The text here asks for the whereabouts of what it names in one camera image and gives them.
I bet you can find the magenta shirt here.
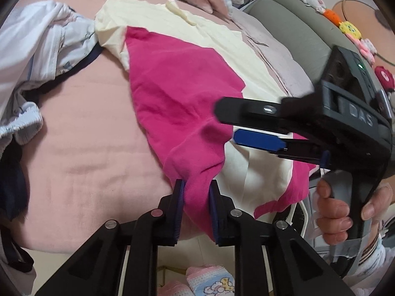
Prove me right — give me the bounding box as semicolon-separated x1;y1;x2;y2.
125;26;317;242

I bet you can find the magenta plush toy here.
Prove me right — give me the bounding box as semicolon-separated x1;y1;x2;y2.
374;66;395;92

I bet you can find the white rabbit plush toy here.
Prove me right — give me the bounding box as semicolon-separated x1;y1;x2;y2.
292;0;326;14

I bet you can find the person's right forearm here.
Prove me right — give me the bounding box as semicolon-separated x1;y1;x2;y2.
342;219;392;287

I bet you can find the yellow plush toy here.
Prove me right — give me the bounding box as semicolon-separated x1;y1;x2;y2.
339;21;361;40

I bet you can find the grey padded headboard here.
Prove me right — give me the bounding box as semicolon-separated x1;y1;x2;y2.
242;0;395;99

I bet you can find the navy garment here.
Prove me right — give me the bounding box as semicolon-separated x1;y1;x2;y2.
0;41;102;273

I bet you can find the pink plush toy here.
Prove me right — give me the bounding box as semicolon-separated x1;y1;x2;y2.
358;38;377;64

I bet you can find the person's right hand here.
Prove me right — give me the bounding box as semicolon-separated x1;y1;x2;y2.
315;179;394;247

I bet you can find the orange carrot plush toy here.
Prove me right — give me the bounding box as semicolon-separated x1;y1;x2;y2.
322;8;341;27

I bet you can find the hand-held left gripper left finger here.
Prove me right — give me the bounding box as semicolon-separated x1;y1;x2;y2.
35;179;186;296

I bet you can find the cream shirt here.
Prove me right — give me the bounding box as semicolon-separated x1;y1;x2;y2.
94;0;309;219

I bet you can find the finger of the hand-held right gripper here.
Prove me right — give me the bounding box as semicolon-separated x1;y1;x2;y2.
214;96;287;130
233;129;325;162

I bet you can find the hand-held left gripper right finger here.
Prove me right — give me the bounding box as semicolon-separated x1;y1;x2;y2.
208;179;355;296

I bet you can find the bed with pink sheet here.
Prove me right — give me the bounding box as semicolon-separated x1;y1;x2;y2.
0;0;309;284

